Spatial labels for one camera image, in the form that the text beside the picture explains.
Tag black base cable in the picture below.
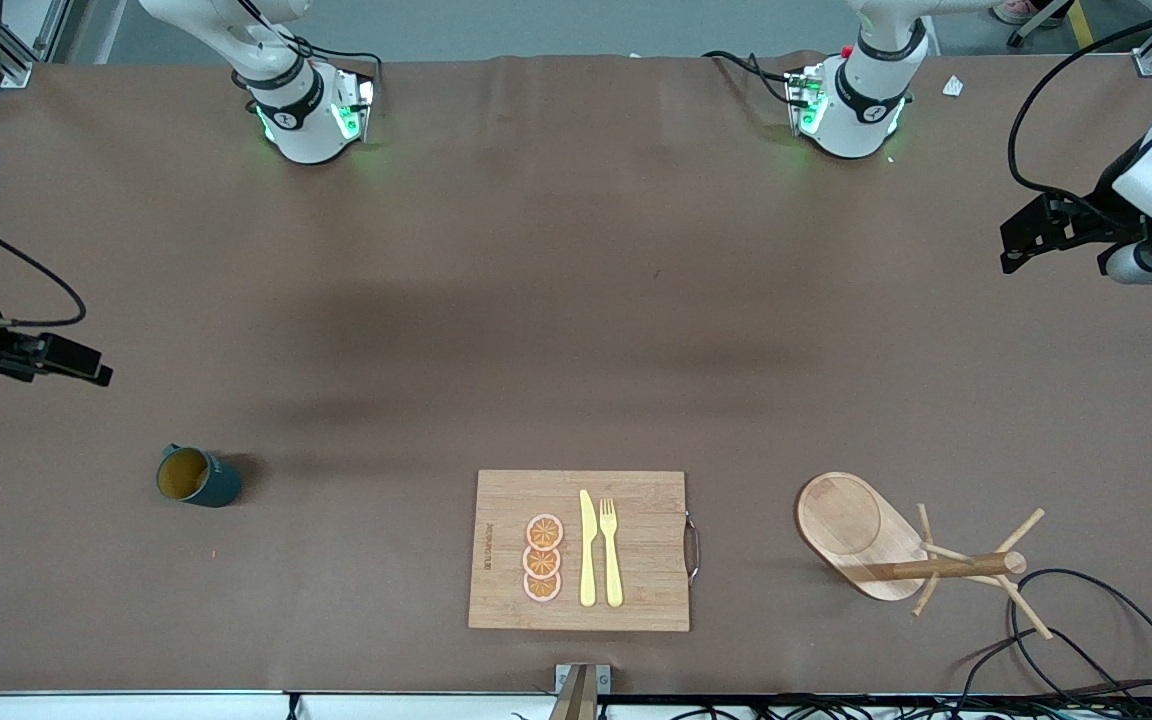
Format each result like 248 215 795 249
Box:
241 0 384 96
701 50 802 106

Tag teal ribbed cup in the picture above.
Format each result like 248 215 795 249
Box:
156 443 244 510

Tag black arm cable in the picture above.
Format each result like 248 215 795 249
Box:
0 218 88 329
1008 5 1152 206

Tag white table edge rail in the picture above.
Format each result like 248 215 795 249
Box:
0 689 1152 720

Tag black looped cable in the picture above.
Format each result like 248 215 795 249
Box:
1008 568 1152 701

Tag wooden cutting board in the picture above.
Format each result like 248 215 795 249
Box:
468 470 701 633

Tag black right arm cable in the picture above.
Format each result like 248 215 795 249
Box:
0 218 88 329

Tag tangled black cables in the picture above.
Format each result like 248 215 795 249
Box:
626 693 1152 720

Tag wooden metal bracket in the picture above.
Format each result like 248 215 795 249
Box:
554 663 612 720

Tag black left base cable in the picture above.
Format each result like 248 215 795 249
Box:
701 50 802 106

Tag yellow plastic fork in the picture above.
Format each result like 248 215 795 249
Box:
600 498 625 608

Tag brown table cover mat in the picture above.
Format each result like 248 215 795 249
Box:
0 52 1152 696

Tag yellow plastic knife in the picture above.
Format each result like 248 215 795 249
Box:
579 489 598 608

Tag wooden mug tree stand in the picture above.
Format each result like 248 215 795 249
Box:
796 471 1054 641

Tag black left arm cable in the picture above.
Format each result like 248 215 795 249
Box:
1008 5 1152 206

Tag black right base cable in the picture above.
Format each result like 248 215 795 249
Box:
241 0 384 96

